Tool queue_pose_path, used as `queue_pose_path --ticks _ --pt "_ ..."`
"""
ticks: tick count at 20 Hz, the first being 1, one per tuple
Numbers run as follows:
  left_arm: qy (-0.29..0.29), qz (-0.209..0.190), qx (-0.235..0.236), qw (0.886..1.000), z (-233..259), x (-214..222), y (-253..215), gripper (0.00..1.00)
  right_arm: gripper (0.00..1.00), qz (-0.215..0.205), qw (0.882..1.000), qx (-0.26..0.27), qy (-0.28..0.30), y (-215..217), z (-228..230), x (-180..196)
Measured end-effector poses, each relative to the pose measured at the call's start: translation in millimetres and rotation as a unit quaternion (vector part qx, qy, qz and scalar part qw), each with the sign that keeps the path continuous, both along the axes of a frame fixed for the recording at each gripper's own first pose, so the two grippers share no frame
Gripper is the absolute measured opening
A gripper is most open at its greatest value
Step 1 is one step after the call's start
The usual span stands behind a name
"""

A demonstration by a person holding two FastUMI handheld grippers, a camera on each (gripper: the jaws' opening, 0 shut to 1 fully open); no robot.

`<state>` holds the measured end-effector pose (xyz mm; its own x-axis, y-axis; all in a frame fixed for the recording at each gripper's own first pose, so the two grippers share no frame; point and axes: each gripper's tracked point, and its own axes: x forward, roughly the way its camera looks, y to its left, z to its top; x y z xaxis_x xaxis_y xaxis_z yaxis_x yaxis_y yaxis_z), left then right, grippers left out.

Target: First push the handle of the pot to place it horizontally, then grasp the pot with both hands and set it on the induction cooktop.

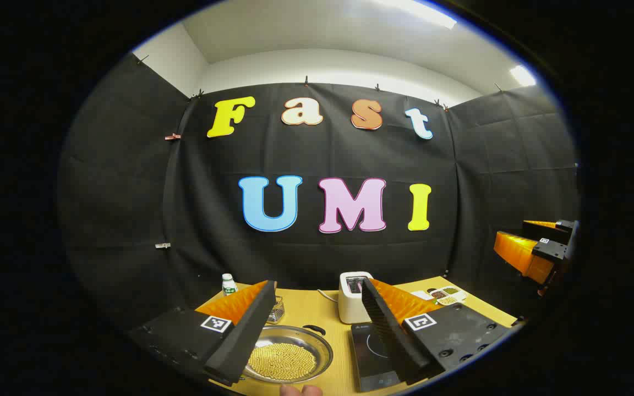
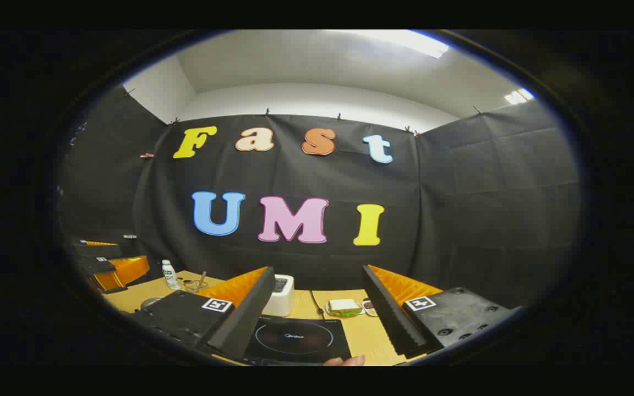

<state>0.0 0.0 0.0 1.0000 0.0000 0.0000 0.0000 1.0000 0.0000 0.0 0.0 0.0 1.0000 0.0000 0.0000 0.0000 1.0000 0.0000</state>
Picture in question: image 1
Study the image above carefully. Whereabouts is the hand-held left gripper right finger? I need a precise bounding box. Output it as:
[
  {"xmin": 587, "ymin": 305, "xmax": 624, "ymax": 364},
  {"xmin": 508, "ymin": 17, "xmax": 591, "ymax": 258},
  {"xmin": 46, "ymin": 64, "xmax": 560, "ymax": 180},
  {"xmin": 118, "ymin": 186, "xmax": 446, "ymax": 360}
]
[{"xmin": 361, "ymin": 277, "xmax": 514, "ymax": 387}]

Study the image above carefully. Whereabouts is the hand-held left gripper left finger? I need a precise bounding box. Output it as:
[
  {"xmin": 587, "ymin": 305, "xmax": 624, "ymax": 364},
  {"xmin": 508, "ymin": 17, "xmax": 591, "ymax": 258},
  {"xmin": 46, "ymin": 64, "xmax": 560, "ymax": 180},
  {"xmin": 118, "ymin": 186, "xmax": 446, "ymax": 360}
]
[{"xmin": 129, "ymin": 279, "xmax": 278, "ymax": 387}]

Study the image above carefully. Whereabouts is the black induction cooktop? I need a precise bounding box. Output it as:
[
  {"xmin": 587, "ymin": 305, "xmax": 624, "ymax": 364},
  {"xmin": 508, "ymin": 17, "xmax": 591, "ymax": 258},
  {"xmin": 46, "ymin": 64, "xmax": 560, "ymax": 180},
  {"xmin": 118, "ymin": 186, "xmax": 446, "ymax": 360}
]
[{"xmin": 349, "ymin": 323, "xmax": 406, "ymax": 392}]

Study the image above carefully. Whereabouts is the stainless steel pot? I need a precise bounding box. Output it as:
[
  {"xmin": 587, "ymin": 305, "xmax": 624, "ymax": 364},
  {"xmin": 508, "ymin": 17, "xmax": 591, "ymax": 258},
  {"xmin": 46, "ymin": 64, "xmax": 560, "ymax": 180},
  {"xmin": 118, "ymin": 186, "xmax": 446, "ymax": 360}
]
[{"xmin": 243, "ymin": 324, "xmax": 334, "ymax": 384}]

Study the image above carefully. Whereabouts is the pile of yellow soybeans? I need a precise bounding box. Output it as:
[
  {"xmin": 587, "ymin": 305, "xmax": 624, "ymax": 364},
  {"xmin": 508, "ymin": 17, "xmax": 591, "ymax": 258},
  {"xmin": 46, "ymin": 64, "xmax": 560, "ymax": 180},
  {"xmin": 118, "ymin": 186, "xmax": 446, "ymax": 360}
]
[{"xmin": 248, "ymin": 342, "xmax": 318, "ymax": 380}]

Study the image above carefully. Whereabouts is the white toaster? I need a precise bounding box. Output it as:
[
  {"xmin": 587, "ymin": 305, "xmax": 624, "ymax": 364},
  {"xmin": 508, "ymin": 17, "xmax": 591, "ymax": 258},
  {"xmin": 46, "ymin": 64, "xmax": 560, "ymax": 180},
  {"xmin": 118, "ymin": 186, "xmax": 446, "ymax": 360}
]
[{"xmin": 338, "ymin": 271, "xmax": 375, "ymax": 325}]

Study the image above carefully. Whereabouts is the white divided tray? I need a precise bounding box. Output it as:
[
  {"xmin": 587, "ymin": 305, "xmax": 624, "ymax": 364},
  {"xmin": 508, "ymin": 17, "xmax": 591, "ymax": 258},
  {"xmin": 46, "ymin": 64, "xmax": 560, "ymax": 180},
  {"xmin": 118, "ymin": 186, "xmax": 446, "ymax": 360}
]
[{"xmin": 427, "ymin": 286, "xmax": 467, "ymax": 306}]

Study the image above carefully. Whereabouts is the small ceiling light panel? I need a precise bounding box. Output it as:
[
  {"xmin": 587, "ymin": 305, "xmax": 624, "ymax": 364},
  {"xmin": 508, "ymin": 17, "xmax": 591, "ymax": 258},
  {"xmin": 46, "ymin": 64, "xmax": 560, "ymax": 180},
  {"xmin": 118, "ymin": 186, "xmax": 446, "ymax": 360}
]
[{"xmin": 510, "ymin": 65, "xmax": 538, "ymax": 87}]

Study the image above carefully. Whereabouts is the black backdrop cloth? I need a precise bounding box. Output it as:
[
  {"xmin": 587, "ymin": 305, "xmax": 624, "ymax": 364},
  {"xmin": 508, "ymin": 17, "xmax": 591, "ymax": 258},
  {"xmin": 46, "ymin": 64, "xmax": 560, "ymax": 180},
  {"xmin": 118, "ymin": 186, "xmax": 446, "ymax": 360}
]
[{"xmin": 58, "ymin": 52, "xmax": 579, "ymax": 331}]

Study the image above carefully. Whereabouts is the metal wire basket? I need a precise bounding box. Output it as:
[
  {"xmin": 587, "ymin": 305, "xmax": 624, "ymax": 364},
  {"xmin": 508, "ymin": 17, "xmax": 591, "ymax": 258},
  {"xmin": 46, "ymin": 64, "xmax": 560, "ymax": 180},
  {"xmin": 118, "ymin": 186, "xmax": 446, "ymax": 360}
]
[{"xmin": 266, "ymin": 296, "xmax": 286, "ymax": 323}]

